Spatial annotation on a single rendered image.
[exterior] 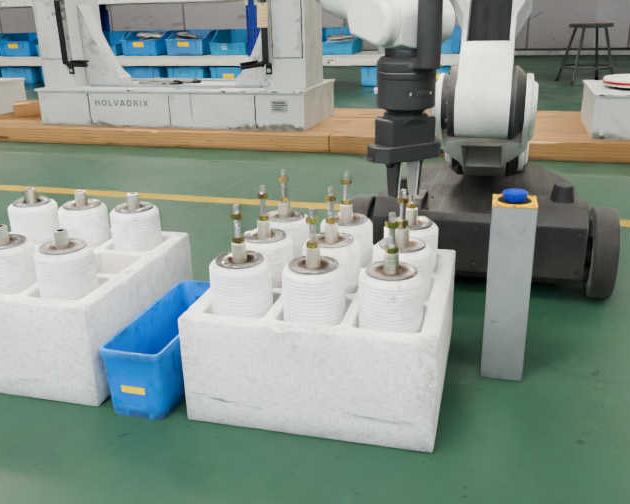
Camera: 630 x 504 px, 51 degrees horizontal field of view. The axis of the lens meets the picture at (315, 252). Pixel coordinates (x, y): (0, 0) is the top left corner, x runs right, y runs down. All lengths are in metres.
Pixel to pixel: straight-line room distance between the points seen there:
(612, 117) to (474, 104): 1.73
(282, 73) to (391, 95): 2.25
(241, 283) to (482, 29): 0.78
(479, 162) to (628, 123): 1.48
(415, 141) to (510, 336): 0.38
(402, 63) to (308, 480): 0.60
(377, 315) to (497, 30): 0.74
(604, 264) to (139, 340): 0.93
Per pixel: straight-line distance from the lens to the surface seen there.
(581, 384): 1.25
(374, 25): 1.00
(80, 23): 3.81
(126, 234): 1.35
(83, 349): 1.15
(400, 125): 1.01
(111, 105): 3.58
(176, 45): 6.36
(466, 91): 1.35
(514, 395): 1.19
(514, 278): 1.14
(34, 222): 1.47
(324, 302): 0.98
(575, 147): 2.97
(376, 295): 0.95
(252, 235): 1.15
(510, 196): 1.12
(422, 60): 0.98
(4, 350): 1.25
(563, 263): 1.51
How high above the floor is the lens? 0.61
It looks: 20 degrees down
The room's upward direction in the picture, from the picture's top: 1 degrees counter-clockwise
